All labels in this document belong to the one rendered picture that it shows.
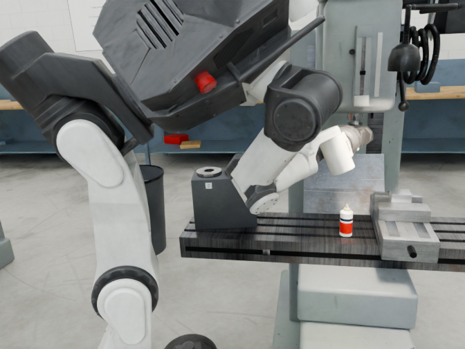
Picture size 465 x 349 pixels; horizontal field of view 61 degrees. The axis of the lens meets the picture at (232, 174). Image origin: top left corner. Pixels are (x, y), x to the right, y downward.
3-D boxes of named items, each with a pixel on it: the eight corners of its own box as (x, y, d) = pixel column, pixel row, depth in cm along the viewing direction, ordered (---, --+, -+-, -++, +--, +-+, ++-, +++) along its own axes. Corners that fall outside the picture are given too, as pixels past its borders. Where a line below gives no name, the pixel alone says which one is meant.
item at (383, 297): (417, 331, 114) (421, 296, 110) (295, 321, 120) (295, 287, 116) (386, 246, 160) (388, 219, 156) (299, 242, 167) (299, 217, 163)
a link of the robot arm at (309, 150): (342, 123, 101) (299, 143, 98) (356, 155, 102) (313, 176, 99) (330, 127, 108) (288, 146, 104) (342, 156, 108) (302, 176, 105)
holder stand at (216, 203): (257, 227, 138) (255, 174, 131) (194, 230, 138) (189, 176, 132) (255, 213, 149) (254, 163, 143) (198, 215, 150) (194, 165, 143)
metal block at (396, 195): (410, 212, 125) (412, 194, 123) (390, 211, 127) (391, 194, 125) (407, 206, 130) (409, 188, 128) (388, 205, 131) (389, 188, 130)
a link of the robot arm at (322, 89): (288, 165, 75) (332, 115, 66) (252, 135, 76) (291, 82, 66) (308, 140, 84) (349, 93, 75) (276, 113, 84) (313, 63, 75)
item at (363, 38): (368, 106, 107) (373, 24, 101) (353, 106, 108) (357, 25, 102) (366, 104, 111) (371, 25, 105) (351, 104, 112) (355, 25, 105)
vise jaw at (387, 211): (430, 223, 119) (431, 210, 118) (378, 220, 122) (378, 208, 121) (425, 215, 124) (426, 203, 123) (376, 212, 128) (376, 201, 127)
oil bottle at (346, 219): (352, 237, 127) (353, 206, 124) (340, 237, 128) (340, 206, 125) (351, 231, 131) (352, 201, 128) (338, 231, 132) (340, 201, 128)
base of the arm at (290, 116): (299, 163, 71) (331, 113, 64) (241, 126, 73) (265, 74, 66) (324, 130, 82) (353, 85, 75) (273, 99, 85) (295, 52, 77)
